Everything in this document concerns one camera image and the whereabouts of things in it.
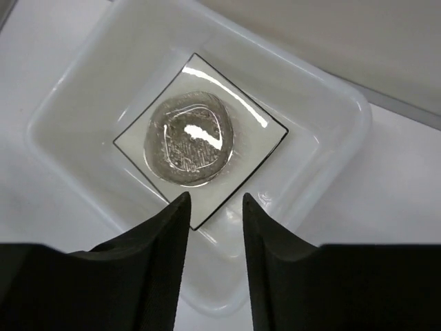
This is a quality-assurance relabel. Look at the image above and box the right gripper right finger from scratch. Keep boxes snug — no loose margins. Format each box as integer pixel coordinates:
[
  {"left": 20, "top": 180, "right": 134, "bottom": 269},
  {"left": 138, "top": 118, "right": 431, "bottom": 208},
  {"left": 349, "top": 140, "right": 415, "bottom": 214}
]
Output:
[{"left": 243, "top": 194, "right": 440, "bottom": 330}]

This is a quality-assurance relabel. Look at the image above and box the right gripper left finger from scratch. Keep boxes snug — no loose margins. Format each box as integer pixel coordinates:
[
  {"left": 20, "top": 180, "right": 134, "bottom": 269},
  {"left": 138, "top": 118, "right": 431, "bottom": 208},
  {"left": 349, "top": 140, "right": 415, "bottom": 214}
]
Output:
[{"left": 1, "top": 193, "right": 191, "bottom": 330}]

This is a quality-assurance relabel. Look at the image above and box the clear glass dish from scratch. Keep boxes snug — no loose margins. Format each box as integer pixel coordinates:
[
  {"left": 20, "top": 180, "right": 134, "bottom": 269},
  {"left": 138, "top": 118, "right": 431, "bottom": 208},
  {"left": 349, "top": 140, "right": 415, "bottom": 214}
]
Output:
[{"left": 144, "top": 91, "right": 234, "bottom": 186}]

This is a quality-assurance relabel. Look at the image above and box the square white plate black rim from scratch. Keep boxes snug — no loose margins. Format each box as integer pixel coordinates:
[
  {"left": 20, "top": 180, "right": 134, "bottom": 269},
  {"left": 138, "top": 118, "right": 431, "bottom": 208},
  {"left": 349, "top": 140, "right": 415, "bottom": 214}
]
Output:
[{"left": 114, "top": 54, "right": 288, "bottom": 230}]

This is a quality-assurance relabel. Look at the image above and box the white plastic bin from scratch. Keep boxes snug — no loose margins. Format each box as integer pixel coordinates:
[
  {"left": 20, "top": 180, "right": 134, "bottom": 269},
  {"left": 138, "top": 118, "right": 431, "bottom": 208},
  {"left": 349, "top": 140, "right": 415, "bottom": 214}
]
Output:
[{"left": 27, "top": 1, "right": 371, "bottom": 317}]

